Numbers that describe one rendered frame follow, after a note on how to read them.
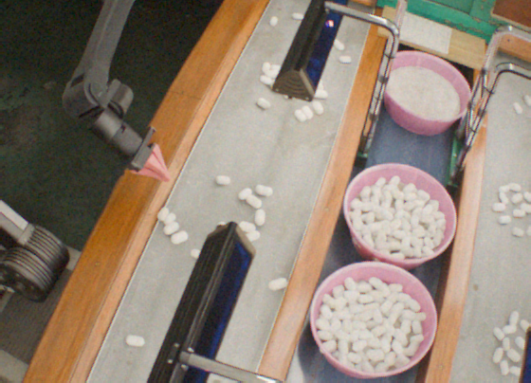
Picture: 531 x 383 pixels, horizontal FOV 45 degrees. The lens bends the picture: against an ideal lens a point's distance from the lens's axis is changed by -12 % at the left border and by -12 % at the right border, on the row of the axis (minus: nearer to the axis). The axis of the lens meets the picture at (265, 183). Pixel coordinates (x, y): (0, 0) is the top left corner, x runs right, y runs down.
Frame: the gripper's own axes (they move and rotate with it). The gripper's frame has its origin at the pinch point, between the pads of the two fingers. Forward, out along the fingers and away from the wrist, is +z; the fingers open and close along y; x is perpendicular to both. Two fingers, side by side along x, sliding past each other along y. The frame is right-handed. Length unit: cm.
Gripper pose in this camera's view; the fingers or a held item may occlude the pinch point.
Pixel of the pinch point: (166, 177)
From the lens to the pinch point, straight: 143.2
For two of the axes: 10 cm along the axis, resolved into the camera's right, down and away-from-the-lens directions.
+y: 2.9, -7.4, 6.1
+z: 6.7, 6.1, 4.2
